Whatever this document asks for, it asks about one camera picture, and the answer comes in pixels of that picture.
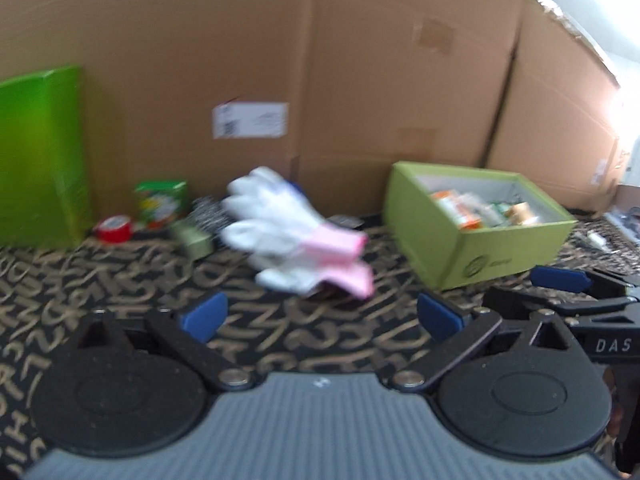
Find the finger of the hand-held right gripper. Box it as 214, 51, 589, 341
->
530, 266, 640, 302
482, 286, 640, 327

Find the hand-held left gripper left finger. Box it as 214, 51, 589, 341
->
70, 292, 252, 394

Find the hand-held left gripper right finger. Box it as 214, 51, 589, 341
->
390, 292, 581, 394

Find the light green box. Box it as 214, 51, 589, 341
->
383, 161, 577, 291

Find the copper coloured box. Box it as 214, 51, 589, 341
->
510, 202, 542, 226

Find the orange medicine box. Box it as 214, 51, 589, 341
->
432, 189, 484, 231

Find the small pale green box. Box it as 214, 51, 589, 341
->
169, 219, 215, 261

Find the black letter-patterned tablecloth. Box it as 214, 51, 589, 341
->
0, 212, 640, 480

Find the metal scouring pad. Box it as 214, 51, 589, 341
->
192, 197, 229, 237

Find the small green printed box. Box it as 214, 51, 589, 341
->
133, 180, 189, 231

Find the white pink-cuffed glove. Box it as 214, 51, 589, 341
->
222, 167, 366, 266
250, 255, 375, 298

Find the red tape roll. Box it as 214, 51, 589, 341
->
93, 214, 134, 245

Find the white shipping label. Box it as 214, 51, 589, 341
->
212, 102, 290, 140

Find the tall glossy green box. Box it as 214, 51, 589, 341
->
0, 64, 96, 250

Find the large brown cardboard box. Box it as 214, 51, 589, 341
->
0, 0, 527, 217

